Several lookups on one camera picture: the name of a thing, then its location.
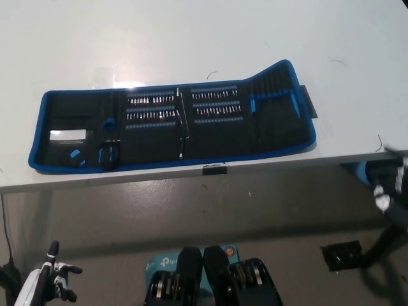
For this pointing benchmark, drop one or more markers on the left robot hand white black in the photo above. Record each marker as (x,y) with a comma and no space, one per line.
(35,283)

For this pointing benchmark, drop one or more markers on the right robot hand black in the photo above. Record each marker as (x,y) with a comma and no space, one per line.
(396,188)

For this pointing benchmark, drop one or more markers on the black toolkit case blue trim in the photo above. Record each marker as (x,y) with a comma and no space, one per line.
(153,143)

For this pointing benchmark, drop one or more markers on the black pouch blue edge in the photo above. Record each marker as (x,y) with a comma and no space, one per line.
(107,156)

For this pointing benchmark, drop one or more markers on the blue object under table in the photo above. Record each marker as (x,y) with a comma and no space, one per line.
(361,173)

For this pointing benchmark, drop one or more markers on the black table leg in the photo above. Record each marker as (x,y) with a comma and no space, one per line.
(387,243)

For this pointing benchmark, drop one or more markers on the black floor socket plate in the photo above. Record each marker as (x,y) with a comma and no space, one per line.
(341,256)

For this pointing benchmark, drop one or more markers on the teal tp-link box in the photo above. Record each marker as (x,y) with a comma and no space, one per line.
(161,264)

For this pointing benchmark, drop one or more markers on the long blue spudger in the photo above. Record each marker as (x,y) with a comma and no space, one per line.
(295,103)

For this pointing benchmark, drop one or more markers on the white card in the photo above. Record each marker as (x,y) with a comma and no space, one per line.
(68,135)

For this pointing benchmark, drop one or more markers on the short blue pry tool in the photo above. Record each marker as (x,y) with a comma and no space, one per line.
(253,103)

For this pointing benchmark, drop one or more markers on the grey bit holder strip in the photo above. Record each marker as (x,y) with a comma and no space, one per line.
(218,120)
(151,99)
(150,114)
(216,109)
(150,126)
(215,93)

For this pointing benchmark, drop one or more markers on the thin metal extension shaft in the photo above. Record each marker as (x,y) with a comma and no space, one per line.
(185,118)

